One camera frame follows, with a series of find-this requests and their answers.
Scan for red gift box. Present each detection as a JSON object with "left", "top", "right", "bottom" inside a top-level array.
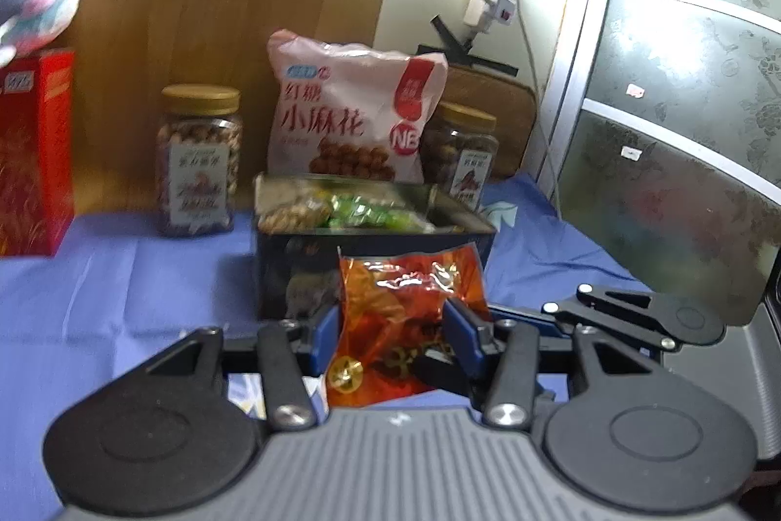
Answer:
[{"left": 0, "top": 48, "right": 77, "bottom": 259}]

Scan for blue printed cloth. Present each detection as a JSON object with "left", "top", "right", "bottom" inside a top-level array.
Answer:
[{"left": 0, "top": 173, "right": 660, "bottom": 521}]

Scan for brown board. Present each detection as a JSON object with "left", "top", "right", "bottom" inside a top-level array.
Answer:
[{"left": 427, "top": 65, "right": 539, "bottom": 180}]

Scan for red snack packet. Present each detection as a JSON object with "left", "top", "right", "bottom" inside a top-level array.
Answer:
[{"left": 325, "top": 242, "right": 490, "bottom": 411}]

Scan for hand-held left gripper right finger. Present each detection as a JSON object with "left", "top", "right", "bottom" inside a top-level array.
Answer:
[{"left": 442, "top": 297, "right": 657, "bottom": 430}]

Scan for dark tin box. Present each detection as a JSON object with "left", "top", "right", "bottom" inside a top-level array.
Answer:
[{"left": 252, "top": 172, "right": 498, "bottom": 322}]

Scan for pink snack bag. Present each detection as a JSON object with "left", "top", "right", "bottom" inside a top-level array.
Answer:
[{"left": 267, "top": 29, "right": 449, "bottom": 186}]

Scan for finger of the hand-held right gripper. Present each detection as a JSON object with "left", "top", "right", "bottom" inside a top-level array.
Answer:
[
  {"left": 415, "top": 347, "right": 492, "bottom": 394},
  {"left": 488, "top": 283, "right": 678, "bottom": 351}
]

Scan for green snack packet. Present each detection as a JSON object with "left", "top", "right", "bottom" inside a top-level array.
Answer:
[{"left": 328, "top": 193, "right": 435, "bottom": 234}]

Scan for yellow nut packet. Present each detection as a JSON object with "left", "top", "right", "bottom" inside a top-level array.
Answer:
[{"left": 257, "top": 194, "right": 335, "bottom": 234}]

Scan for nut jar with gold lid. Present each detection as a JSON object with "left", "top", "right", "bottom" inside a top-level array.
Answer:
[
  {"left": 157, "top": 83, "right": 244, "bottom": 238},
  {"left": 421, "top": 100, "right": 500, "bottom": 210}
]

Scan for white cable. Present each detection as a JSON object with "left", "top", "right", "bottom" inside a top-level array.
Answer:
[{"left": 513, "top": 0, "right": 562, "bottom": 205}]

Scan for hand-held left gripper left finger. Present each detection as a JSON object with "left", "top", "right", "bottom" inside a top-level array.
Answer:
[{"left": 146, "top": 304, "right": 341, "bottom": 432}]

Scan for frosted glass sliding door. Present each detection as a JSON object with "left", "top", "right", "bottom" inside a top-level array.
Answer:
[{"left": 537, "top": 0, "right": 781, "bottom": 327}]

